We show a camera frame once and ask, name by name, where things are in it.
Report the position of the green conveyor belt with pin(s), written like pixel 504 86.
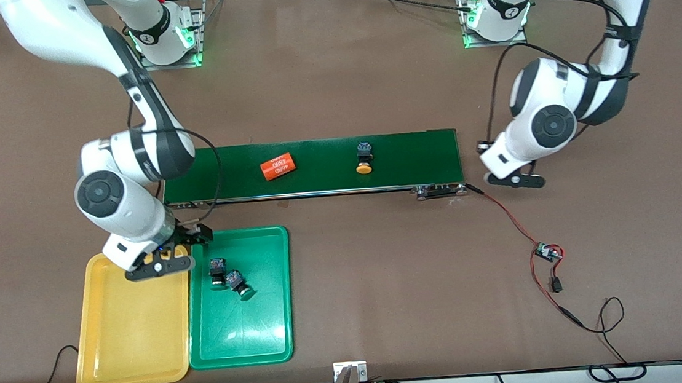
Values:
pixel 424 159

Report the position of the small green circuit board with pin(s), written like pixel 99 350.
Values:
pixel 547 252

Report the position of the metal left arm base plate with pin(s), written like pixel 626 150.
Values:
pixel 495 44

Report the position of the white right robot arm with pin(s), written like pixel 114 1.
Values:
pixel 127 216

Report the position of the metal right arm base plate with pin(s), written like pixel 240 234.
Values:
pixel 200 37

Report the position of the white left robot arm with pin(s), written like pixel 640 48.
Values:
pixel 516 151

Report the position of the yellow plastic tray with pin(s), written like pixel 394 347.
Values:
pixel 134 333

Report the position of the green push button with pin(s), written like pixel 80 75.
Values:
pixel 217 266
pixel 235 278

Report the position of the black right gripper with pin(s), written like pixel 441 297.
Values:
pixel 186 234

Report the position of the orange cylinder marked 4680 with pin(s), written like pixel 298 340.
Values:
pixel 278 167

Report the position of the green plastic tray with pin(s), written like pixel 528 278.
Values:
pixel 242 330

